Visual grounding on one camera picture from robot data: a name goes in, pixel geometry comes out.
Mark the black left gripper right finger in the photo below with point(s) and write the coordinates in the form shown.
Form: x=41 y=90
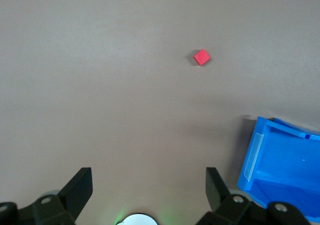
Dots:
x=217 y=197

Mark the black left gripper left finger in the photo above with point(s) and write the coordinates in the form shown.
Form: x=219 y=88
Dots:
x=75 y=192

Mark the red cube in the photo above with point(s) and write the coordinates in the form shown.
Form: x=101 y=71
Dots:
x=201 y=57

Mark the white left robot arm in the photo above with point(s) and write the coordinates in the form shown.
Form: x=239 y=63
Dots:
x=140 y=220

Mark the blue plastic storage bin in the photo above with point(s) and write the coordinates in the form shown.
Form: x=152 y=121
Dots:
x=287 y=172

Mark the brown table mat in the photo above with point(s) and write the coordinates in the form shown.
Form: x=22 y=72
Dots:
x=100 y=85

